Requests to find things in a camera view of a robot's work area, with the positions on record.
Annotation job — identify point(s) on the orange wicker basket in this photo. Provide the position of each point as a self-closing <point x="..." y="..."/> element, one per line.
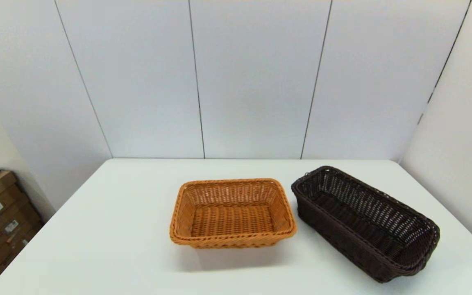
<point x="232" y="217"/>

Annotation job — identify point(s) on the dark brown wicker basket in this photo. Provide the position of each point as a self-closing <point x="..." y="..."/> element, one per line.
<point x="363" y="225"/>

